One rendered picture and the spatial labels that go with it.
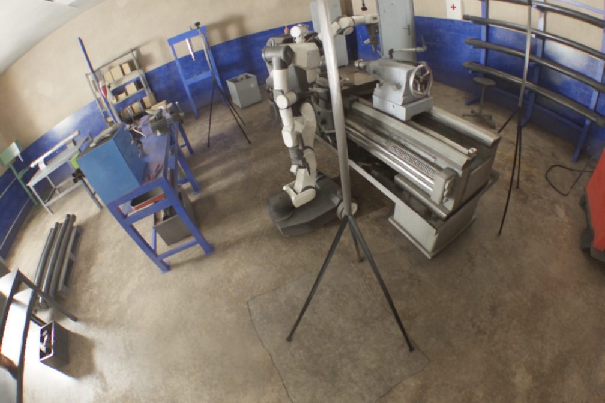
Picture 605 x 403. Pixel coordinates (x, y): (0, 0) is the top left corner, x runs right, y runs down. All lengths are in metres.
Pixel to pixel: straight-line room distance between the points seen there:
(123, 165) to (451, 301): 2.34
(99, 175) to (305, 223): 1.56
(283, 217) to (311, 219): 0.23
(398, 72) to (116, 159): 1.93
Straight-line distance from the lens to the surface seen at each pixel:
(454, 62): 5.12
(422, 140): 1.51
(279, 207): 1.91
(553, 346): 2.10
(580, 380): 2.26
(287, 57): 1.41
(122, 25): 6.27
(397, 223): 2.05
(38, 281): 3.70
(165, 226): 2.45
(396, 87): 1.68
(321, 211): 1.98
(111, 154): 1.76
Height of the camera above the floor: 1.59
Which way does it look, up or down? 37 degrees down
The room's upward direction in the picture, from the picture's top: 13 degrees counter-clockwise
